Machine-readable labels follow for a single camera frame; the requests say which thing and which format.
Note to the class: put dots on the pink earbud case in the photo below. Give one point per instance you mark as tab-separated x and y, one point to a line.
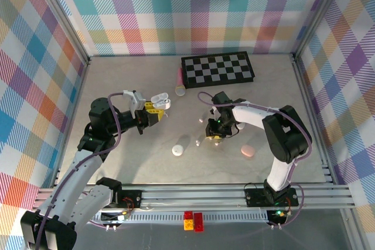
248	151

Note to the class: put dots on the round white earbud case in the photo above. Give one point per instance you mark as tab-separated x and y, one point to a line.
177	150

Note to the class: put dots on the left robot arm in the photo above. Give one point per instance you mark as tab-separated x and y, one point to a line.
79	174

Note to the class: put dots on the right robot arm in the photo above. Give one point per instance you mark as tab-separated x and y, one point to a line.
249	115

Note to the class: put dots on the pink tube with cream cap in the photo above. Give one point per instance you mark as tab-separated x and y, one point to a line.
179	81

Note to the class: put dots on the black and white chessboard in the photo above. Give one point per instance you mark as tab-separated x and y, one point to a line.
216	67

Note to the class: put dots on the small red toy brick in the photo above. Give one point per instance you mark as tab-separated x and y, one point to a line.
188	214

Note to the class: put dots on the red rectangular toy brick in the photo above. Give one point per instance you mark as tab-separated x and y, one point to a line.
198	221

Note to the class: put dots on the yellow toy brick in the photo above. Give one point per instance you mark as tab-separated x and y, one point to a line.
188	224

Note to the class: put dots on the small controller board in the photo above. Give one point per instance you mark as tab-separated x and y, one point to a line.
117	217
278	214

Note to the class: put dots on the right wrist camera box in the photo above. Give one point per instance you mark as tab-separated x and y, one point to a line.
221	97

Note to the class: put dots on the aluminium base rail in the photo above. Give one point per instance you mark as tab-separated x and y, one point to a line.
190	195

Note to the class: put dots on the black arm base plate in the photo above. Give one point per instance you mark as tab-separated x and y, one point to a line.
255	198
133	198

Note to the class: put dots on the aluminium side rail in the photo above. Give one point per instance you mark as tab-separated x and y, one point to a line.
308	100

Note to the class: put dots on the aluminium corner post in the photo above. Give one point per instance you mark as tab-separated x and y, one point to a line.
319	13
58	15

